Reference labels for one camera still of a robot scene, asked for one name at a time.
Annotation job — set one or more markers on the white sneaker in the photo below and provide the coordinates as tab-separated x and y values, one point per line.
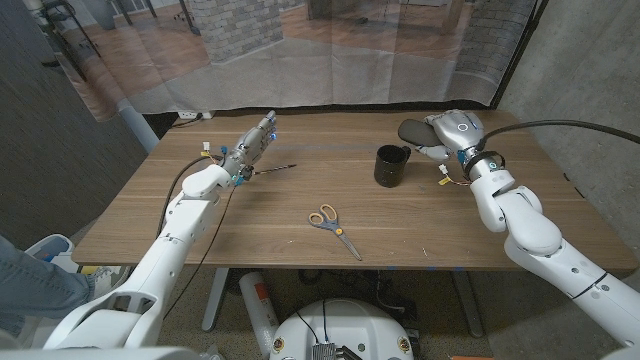
107	280

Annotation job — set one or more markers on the dark grey partition panel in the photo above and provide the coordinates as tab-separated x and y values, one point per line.
55	150

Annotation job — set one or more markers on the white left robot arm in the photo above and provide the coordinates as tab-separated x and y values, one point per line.
170	250

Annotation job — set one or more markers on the person's leg in jeans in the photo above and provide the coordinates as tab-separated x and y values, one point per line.
35	287

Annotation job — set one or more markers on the dark slim pen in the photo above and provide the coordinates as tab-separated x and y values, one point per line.
277	168

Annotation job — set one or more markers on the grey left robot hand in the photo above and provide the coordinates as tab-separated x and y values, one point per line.
250	145

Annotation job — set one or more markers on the white power strip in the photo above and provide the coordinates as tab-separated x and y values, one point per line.
192	114

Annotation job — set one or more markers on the black mug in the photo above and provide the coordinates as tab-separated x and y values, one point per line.
390	167

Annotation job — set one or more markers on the white roll with orange label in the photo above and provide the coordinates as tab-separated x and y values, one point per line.
257	305

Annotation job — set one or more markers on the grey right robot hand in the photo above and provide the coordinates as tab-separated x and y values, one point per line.
457	130

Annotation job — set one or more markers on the white and blue step stool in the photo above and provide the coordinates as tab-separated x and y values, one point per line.
50	247

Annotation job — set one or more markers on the black glasses case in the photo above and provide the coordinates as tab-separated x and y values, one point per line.
417	132

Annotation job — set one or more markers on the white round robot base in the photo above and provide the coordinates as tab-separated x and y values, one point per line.
345	325

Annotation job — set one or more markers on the white robot torso edge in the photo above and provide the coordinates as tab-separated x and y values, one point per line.
100	354

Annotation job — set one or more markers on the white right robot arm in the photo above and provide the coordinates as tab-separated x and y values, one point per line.
540	245

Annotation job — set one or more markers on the black backdrop stand pole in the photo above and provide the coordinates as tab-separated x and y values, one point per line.
520	50

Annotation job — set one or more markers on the printed room backdrop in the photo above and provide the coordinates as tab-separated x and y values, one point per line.
310	60

